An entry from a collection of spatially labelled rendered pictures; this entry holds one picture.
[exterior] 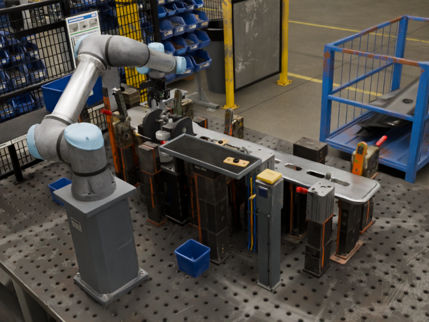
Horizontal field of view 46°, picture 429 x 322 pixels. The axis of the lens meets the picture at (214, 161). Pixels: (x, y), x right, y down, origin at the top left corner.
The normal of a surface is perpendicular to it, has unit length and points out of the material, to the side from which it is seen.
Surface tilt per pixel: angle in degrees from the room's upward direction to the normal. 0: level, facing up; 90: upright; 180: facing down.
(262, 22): 90
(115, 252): 90
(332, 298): 0
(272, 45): 91
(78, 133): 8
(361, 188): 0
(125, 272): 90
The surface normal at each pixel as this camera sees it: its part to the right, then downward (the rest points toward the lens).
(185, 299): -0.05, -0.88
